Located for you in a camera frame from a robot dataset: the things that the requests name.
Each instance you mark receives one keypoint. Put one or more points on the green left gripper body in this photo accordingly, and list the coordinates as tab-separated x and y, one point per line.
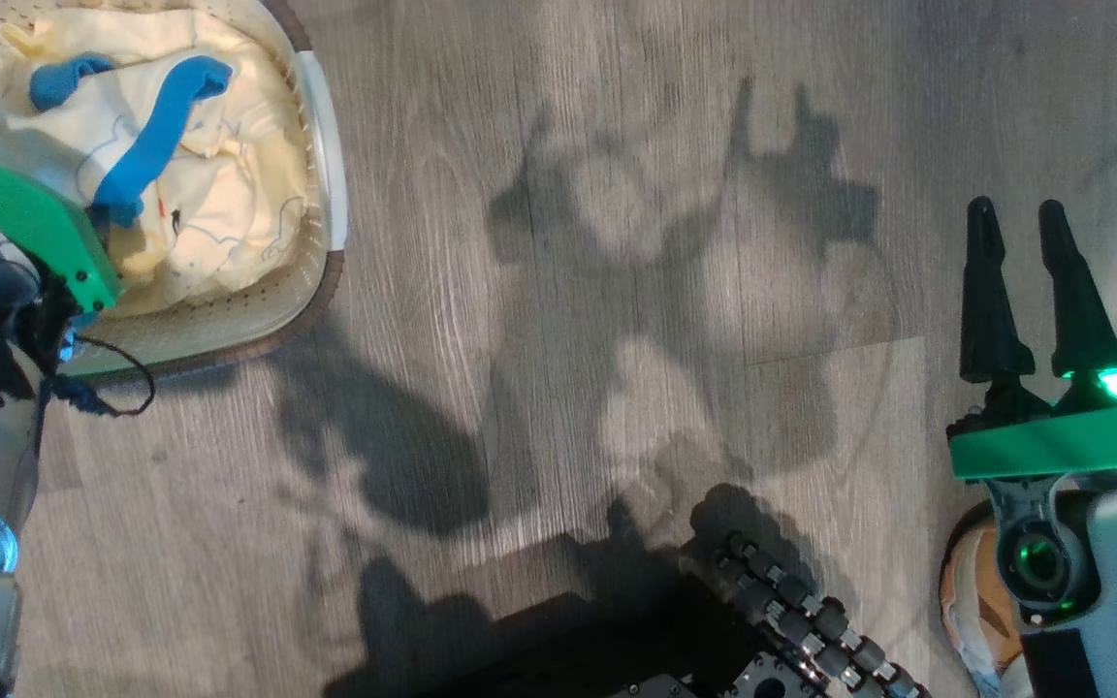
30	218

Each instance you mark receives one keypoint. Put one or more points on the black segmented roller wheel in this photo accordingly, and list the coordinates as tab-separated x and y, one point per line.
801	611

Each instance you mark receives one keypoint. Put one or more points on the cream yellow printed garment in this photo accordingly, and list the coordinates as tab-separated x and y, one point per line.
229	184

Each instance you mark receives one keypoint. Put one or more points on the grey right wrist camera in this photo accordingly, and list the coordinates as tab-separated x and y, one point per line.
1038	562

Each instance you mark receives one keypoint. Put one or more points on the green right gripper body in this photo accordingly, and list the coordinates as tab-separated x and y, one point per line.
1063	446

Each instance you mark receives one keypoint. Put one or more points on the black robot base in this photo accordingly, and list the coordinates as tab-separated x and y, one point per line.
617	654

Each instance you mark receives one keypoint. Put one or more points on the cream perforated laundry basket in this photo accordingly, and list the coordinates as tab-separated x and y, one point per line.
258	301

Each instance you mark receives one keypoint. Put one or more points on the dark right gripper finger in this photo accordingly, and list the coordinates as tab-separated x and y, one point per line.
1077	320
990	310

